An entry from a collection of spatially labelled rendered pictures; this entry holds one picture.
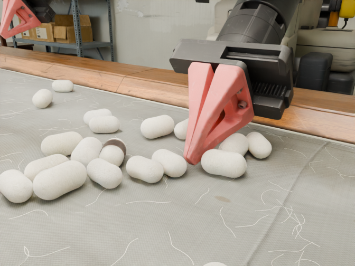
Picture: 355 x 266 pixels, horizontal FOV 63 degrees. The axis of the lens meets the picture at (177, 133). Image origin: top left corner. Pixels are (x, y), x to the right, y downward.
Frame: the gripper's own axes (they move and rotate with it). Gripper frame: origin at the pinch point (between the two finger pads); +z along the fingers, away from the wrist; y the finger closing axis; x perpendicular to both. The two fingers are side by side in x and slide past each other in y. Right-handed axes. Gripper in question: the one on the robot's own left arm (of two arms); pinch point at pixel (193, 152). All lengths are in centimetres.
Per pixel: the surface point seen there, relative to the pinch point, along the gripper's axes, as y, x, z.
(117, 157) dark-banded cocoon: -4.8, -2.2, 3.1
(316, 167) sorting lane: 8.4, 5.6, -4.1
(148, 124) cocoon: -6.7, 1.3, -1.9
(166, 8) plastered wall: -151, 118, -164
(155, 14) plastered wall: -163, 122, -161
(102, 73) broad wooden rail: -27.4, 9.2, -12.3
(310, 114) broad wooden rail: 5.8, 9.7, -12.0
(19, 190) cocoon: -6.7, -6.6, 8.5
